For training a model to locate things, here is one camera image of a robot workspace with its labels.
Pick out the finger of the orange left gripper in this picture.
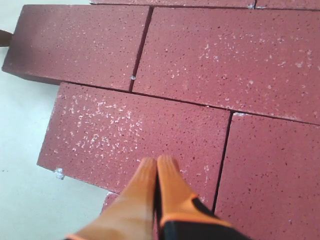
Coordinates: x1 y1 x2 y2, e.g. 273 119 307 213
0 30 12 47

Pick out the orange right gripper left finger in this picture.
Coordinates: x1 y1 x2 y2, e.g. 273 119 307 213
66 157 157 240

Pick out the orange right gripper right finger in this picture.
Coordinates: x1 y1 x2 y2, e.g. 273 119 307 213
157 155 240 240

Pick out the red brick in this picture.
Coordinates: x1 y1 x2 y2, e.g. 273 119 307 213
89 0 256 9
37 83 230 208
215 113 320 240
2 4 149 91
101 191 159 240
133 7 320 124
255 0 320 10

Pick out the red brick top back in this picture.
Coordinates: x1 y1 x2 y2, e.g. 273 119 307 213
2 4 149 91

